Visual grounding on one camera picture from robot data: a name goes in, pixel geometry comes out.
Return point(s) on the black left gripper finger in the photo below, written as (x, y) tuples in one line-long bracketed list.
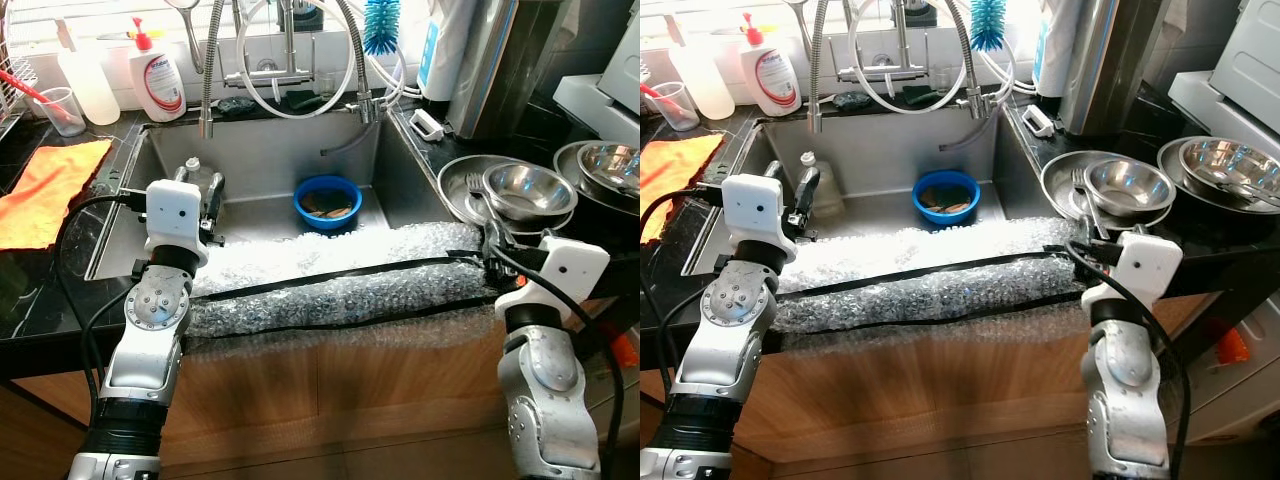
[(181, 175), (808, 182), (773, 170), (215, 188)]

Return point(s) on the large steel plate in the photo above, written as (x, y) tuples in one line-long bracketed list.
[(1058, 190), (565, 170), (455, 195), (1170, 170)]

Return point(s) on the steel fork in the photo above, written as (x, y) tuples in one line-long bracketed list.
[(1080, 178), (475, 183)]

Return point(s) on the steel bowl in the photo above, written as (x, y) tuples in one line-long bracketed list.
[(610, 160), (530, 190), (1130, 185), (1230, 160)]

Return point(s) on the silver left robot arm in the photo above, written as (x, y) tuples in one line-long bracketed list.
[(735, 300), (150, 305)]

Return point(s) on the clear plastic bottle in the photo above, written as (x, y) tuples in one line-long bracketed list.
[(192, 163), (832, 195)]

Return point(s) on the stainless steel sink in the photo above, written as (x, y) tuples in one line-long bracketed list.
[(880, 145), (270, 150)]

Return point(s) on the dark green scouring pad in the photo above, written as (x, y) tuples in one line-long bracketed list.
[(235, 104), (300, 100), (920, 96), (850, 101)]

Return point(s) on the white dish soap pump bottle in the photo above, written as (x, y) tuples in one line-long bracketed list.
[(160, 85), (775, 80)]

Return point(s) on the orange cloth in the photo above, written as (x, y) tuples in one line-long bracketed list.
[(45, 195), (675, 170)]

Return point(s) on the flexible steel faucet spout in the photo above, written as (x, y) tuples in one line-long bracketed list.
[(210, 80), (820, 75)]

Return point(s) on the translucent white bottle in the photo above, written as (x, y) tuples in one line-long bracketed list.
[(92, 90), (708, 85)]

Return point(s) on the clear plastic cup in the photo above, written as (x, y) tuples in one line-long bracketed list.
[(65, 118), (678, 112)]

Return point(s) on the blue plastic bowl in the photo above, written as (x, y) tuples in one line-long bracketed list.
[(947, 223), (328, 226)]

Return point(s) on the steel mesh strainer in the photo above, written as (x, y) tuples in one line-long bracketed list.
[(803, 40), (192, 40)]

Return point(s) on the small white tray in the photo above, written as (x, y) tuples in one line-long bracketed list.
[(428, 125), (1038, 120)]

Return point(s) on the red plastic utensil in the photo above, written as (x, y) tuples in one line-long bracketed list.
[(655, 93), (25, 85)]

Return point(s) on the bubble wrap sheet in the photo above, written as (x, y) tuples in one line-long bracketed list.
[(930, 295), (340, 300)]

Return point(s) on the orange plastic object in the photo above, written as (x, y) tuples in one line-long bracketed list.
[(1232, 347), (623, 350)]

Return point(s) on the steel cutlery piece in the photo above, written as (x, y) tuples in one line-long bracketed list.
[(1250, 192)]

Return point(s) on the steel knife block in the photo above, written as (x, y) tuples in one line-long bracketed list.
[(500, 70), (1110, 65)]

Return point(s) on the brown wooden sink cabinet front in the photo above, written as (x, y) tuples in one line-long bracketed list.
[(350, 400), (930, 400)]

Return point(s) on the blue bottle brush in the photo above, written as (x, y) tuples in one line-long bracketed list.
[(381, 28), (988, 25)]

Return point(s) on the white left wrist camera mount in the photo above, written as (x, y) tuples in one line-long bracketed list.
[(752, 212), (175, 220)]

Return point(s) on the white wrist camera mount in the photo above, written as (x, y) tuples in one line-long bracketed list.
[(1145, 265), (175, 220), (565, 270), (752, 212)]

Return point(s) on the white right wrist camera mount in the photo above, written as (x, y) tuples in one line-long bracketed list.
[(565, 270), (1145, 265)]

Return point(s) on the steel wall tap fixture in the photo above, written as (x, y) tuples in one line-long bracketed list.
[(270, 77), (885, 72)]

